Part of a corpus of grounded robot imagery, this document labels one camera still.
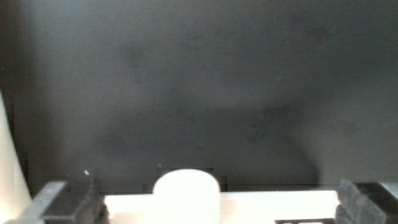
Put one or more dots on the white front drawer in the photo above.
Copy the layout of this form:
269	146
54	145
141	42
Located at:
188	202

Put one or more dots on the white front fence rail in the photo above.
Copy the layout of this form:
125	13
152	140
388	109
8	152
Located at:
15	195

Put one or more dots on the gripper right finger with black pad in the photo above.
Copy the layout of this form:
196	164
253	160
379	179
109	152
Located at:
369	203

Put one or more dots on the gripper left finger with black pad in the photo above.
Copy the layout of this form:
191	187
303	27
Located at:
70	202

